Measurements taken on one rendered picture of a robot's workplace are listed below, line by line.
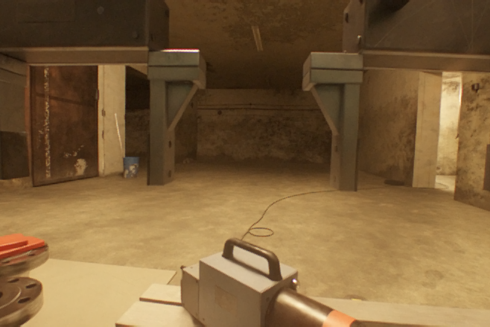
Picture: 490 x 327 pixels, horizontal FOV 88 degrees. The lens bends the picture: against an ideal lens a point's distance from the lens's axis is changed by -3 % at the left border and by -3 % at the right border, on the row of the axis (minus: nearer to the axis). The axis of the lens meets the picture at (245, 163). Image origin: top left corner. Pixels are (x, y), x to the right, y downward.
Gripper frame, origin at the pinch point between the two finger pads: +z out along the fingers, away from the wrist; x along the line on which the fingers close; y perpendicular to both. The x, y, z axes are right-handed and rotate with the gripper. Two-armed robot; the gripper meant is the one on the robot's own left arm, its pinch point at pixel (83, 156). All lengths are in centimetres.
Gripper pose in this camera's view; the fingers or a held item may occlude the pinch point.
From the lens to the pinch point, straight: 25.5
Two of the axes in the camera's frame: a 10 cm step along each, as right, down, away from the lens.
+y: 0.3, -0.7, 10.0
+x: -10.0, -0.3, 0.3
